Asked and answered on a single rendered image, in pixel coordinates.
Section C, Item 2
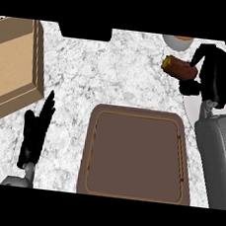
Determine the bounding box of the black appliance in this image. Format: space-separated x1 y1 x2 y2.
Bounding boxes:
56 23 113 43

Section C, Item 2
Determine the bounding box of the brown rectangular tray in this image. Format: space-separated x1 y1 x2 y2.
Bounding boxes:
75 102 201 207

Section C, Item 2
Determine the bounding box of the pale wooden box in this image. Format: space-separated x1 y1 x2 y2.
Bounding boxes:
0 16 53 132

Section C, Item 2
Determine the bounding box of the reddish brown sweet potato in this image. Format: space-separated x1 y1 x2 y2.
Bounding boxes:
160 54 200 84

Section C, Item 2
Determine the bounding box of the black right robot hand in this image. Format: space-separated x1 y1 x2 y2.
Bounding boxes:
177 39 226 111

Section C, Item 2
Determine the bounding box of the grey bowl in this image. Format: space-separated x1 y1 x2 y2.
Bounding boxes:
160 35 195 54

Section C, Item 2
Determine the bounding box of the white plate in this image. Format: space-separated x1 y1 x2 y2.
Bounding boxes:
178 65 226 132

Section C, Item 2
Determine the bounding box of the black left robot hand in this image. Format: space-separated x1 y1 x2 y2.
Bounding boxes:
16 86 59 173

